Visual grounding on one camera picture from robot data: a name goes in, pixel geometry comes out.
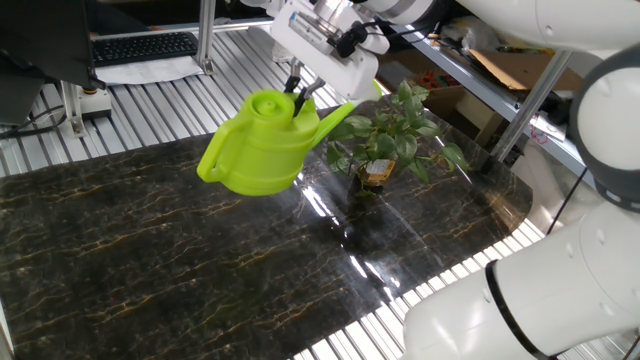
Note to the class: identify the flat cardboard sheet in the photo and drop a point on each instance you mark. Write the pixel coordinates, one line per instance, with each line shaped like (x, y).
(520, 70)

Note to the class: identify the aluminium upright bracket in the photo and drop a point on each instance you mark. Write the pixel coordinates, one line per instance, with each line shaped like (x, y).
(74, 110)

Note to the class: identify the grey metal shelf rail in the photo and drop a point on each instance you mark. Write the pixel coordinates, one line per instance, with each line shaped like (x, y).
(470, 85)

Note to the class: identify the white paper sheet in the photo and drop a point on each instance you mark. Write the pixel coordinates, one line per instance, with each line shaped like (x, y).
(150, 72)

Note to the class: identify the aluminium vertical frame post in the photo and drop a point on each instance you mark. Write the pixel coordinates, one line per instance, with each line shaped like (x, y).
(206, 30)

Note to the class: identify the dark marble pattern mat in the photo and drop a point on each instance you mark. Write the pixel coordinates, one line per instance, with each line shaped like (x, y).
(150, 250)

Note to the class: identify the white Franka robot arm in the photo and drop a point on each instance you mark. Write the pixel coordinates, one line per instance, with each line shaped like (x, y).
(550, 300)

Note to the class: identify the lime green watering can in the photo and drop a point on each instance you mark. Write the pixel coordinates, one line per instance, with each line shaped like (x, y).
(260, 150)

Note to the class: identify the brown cardboard box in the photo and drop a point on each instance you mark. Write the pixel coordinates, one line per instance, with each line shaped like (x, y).
(450, 102)

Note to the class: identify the aluminium shelf leg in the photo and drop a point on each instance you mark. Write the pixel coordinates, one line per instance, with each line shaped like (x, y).
(530, 105)

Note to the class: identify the aluminium horizontal frame rail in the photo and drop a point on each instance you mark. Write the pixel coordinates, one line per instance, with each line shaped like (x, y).
(232, 25)

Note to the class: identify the green potted plant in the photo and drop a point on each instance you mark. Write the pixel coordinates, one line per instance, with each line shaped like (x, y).
(400, 145)

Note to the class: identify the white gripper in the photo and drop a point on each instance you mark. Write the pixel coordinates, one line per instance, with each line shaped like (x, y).
(320, 60)

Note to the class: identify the white plastic bag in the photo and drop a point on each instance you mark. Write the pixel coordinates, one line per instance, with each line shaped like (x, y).
(470, 32)

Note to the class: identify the black monitor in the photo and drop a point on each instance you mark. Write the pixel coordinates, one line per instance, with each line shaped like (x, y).
(40, 40)

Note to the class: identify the black keyboard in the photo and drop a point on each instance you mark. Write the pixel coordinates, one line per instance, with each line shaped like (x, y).
(145, 47)

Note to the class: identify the red orange packets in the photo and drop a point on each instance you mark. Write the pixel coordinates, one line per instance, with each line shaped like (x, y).
(437, 80)

